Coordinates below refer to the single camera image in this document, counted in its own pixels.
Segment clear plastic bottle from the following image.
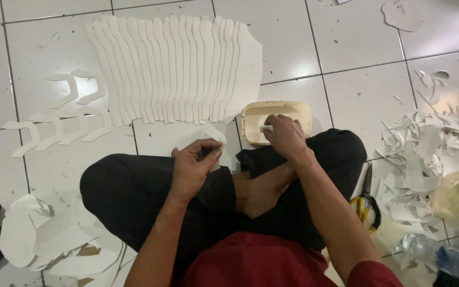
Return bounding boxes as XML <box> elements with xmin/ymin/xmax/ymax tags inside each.
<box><xmin>397</xmin><ymin>233</ymin><xmax>444</xmax><ymax>268</ymax></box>

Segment white cut sheet piece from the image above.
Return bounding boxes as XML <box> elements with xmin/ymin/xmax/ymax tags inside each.
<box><xmin>192</xmin><ymin>125</ymin><xmax>228</xmax><ymax>173</ymax></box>

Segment yellowish plastic bag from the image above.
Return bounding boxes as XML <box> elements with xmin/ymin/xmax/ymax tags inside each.
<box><xmin>430</xmin><ymin>163</ymin><xmax>459</xmax><ymax>225</ymax></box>

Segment pile of white cut sheets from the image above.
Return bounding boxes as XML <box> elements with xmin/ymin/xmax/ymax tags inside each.
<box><xmin>0</xmin><ymin>194</ymin><xmax>138</xmax><ymax>287</ymax></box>

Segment person's red shirt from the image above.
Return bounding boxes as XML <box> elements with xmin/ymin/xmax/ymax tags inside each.
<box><xmin>175</xmin><ymin>231</ymin><xmax>404</xmax><ymax>287</ymax></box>

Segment row of overlapped white panels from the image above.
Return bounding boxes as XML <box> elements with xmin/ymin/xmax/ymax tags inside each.
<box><xmin>85</xmin><ymin>15</ymin><xmax>264</xmax><ymax>128</ymax></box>

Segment person's bare foot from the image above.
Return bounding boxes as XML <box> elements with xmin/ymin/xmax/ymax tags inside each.
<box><xmin>233</xmin><ymin>161</ymin><xmax>299</xmax><ymax>220</ymax></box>

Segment person's black trousers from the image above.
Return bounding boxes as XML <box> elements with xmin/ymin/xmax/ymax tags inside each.
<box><xmin>79</xmin><ymin>128</ymin><xmax>369</xmax><ymax>276</ymax></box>

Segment group of curved white strips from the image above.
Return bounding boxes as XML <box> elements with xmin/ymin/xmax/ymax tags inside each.
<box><xmin>2</xmin><ymin>69</ymin><xmax>113</xmax><ymax>158</ymax></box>

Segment person's left hand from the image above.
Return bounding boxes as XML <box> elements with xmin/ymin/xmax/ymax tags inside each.
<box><xmin>171</xmin><ymin>138</ymin><xmax>224</xmax><ymax>201</ymax></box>

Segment round white sheet offcut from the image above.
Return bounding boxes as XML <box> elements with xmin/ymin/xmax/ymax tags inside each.
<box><xmin>381</xmin><ymin>0</ymin><xmax>424</xmax><ymax>33</ymax></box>

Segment person's right hand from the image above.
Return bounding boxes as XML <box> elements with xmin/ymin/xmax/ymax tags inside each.
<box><xmin>262</xmin><ymin>114</ymin><xmax>315</xmax><ymax>164</ymax></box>

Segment cream plastic glue tub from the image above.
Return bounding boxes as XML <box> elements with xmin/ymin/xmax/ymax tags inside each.
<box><xmin>240</xmin><ymin>101</ymin><xmax>314</xmax><ymax>146</ymax></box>

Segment yellow handled scissors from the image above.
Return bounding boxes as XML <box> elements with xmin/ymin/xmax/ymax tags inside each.
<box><xmin>349</xmin><ymin>161</ymin><xmax>382</xmax><ymax>235</ymax></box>

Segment heap of white offcut scraps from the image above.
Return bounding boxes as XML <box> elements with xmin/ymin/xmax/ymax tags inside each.
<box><xmin>374</xmin><ymin>69</ymin><xmax>459</xmax><ymax>240</ymax></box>

